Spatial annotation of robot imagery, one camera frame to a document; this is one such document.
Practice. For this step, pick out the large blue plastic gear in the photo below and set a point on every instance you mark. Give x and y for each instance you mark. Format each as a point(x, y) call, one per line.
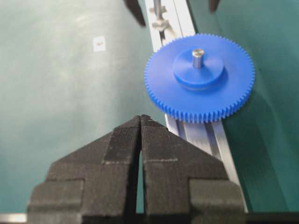
point(215, 91)

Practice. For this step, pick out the small white marker sticker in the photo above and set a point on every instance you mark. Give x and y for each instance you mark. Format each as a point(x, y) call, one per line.
point(99, 44)

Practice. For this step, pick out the aluminium extrusion rail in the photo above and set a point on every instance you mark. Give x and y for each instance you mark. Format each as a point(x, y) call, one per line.
point(209, 137)

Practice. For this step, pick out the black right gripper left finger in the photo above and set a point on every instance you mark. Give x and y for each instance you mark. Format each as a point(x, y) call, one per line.
point(96, 184)

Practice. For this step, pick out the steel shaft with clear mount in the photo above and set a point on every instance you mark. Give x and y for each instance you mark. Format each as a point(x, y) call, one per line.
point(197, 58)

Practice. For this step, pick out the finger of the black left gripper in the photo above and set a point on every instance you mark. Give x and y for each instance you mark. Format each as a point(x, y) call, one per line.
point(135, 9)
point(213, 5)

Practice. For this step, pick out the short shaft with clear mount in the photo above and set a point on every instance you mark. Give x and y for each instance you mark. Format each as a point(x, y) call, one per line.
point(160, 24)

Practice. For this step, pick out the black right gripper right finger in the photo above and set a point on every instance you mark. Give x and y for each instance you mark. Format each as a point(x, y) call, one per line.
point(183, 184)

